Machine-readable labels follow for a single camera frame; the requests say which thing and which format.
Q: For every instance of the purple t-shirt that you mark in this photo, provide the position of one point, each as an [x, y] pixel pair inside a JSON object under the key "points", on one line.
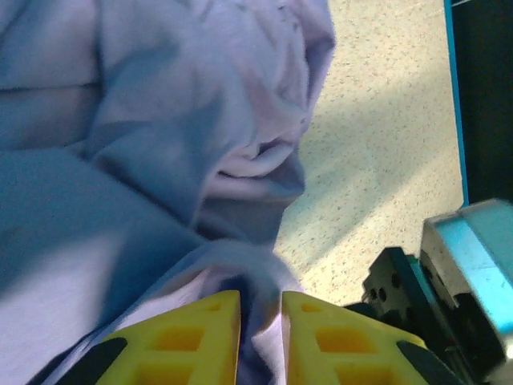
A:
{"points": [[140, 140]]}

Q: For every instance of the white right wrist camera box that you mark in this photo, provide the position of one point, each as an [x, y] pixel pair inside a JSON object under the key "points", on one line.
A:
{"points": [[473, 256]]}

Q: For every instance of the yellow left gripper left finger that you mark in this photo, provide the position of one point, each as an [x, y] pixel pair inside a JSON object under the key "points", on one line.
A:
{"points": [[216, 317]]}

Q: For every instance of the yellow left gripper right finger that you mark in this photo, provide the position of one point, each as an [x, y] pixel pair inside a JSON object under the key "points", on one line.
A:
{"points": [[300, 329]]}

